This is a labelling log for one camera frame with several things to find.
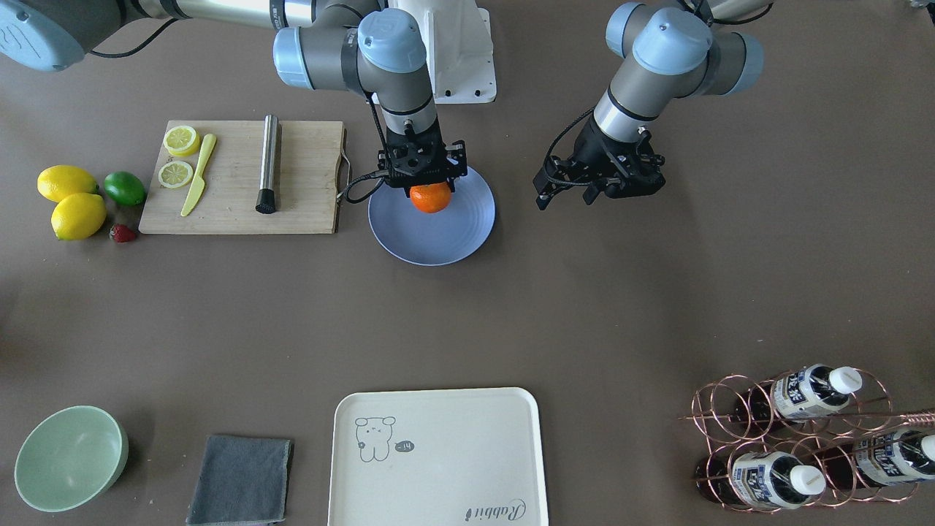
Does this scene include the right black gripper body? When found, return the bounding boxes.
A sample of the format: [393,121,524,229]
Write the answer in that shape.
[378,122,468,194]

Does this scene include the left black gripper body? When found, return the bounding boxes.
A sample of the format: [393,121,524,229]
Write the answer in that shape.
[568,117,665,199]

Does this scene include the orange mandarin fruit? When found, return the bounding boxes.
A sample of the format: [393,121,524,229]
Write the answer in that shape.
[408,183,453,214]

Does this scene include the blue round plate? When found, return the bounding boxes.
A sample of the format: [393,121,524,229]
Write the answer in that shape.
[367,167,495,267]

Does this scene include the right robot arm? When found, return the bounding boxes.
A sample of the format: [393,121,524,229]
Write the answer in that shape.
[1,1,468,194]

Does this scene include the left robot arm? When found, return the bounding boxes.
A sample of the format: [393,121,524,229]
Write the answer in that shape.
[533,1,774,210]

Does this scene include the bamboo cutting board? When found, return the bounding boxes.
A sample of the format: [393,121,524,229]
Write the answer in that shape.
[138,120,346,235]

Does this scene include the steel muddler black tip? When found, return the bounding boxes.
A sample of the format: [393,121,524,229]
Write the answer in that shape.
[255,114,281,214]

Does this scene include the yellow plastic knife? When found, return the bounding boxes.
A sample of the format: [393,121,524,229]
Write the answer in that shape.
[180,133,217,217]

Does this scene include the lemon slice upper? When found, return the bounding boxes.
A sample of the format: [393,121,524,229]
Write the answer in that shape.
[161,124,201,157]

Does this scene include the lemon slice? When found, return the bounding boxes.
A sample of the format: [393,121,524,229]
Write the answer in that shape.
[157,160,194,189]
[161,124,201,157]

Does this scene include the lemon slice lower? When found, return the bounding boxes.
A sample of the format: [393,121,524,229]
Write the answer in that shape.
[157,160,194,189]

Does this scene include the green lime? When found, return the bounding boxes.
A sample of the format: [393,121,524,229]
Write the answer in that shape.
[103,171,147,206]

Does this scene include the tea bottle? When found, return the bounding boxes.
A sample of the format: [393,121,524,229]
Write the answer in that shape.
[816,427,934,490]
[694,451,827,512]
[731,364,863,432]

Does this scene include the red strawberry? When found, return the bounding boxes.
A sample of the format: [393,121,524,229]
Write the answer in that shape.
[108,224,138,243]

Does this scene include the cream rabbit tray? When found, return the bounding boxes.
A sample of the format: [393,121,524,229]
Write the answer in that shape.
[327,387,550,525]

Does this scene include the whole yellow lemon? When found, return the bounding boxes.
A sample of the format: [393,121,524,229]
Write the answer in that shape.
[37,164,98,203]
[50,193,107,240]

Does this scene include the tea bottle middle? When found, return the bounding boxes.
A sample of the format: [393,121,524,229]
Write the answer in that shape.
[694,451,827,512]

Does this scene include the grey folded cloth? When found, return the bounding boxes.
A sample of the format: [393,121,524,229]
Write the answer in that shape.
[185,434,293,525]

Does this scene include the green bowl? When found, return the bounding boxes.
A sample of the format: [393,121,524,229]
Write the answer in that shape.
[14,405,129,513]

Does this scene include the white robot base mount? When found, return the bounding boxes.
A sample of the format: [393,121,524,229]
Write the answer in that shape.
[387,1,497,104]

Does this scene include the copper wire bottle rack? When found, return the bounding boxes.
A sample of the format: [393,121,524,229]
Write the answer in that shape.
[688,366,933,514]

